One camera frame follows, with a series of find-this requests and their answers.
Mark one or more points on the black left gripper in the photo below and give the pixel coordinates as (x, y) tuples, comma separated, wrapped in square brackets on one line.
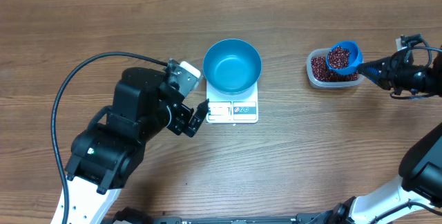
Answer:
[(182, 114)]

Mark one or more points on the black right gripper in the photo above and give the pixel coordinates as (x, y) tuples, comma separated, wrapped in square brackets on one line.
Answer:
[(388, 67)]

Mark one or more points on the red beans in container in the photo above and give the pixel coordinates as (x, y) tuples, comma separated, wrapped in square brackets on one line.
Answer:
[(322, 73)]

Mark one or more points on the red beans in scoop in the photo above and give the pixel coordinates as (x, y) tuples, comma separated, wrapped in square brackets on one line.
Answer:
[(338, 57)]

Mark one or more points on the blue metal bowl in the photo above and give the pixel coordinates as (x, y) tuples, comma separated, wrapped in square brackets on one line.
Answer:
[(232, 66)]

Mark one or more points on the white digital kitchen scale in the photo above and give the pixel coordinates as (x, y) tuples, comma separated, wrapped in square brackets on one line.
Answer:
[(232, 109)]

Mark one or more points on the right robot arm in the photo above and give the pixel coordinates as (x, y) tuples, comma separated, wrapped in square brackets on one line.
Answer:
[(418, 183)]

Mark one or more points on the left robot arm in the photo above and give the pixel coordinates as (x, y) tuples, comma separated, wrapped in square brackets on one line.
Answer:
[(108, 151)]

